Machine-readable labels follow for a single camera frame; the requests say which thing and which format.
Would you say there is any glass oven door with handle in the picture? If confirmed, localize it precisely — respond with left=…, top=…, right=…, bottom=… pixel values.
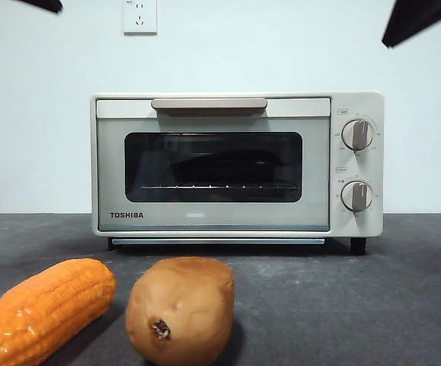
left=95, top=98, right=331, bottom=233

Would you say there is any dark purple eggplant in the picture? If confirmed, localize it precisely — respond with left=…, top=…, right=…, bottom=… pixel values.
left=172, top=150, right=278, bottom=184

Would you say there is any cream Toshiba toaster oven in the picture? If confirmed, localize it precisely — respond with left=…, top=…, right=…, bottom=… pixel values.
left=89, top=91, right=385, bottom=255

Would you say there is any beige round oven knob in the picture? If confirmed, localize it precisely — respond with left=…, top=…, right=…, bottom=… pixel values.
left=341, top=118, right=376, bottom=150
left=340, top=180, right=373, bottom=212

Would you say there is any silver oven crumb tray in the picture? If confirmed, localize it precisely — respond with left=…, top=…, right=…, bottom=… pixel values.
left=110, top=238, right=326, bottom=246

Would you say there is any orange corn cob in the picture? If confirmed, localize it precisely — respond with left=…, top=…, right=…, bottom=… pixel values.
left=0, top=258, right=117, bottom=366

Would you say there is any brown potato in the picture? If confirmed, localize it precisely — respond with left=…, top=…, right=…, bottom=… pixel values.
left=124, top=256, right=235, bottom=366

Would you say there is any white wall power socket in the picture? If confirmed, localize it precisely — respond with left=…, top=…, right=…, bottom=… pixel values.
left=123, top=0, right=158, bottom=36

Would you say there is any metal wire oven rack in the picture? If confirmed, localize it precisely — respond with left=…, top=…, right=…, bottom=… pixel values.
left=139, top=185, right=298, bottom=191

